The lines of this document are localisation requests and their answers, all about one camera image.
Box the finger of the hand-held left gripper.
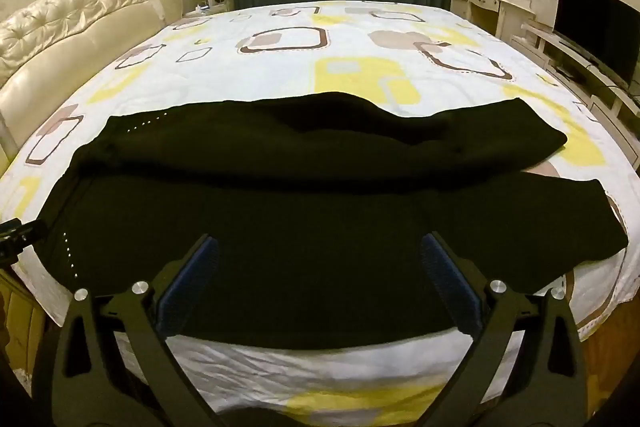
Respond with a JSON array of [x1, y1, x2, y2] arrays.
[[0, 218, 40, 264]]

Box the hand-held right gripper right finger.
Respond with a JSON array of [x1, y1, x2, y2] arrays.
[[419, 231, 592, 427]]

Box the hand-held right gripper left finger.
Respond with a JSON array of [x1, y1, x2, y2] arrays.
[[50, 233, 222, 427]]

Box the black pants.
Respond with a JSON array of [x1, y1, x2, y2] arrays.
[[37, 91, 630, 351]]

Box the cream tufted headboard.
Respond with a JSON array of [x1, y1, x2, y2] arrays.
[[0, 0, 184, 180]]

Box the white television stand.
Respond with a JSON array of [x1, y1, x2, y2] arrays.
[[510, 19, 640, 144]]

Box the patterned white bed sheet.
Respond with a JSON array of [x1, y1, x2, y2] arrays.
[[0, 0, 640, 414]]

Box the white dressing table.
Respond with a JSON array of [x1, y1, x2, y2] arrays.
[[448, 0, 534, 40]]

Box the black flat television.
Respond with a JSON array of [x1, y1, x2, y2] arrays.
[[552, 0, 640, 90]]

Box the wooden bed frame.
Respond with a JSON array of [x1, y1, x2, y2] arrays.
[[0, 274, 49, 360]]

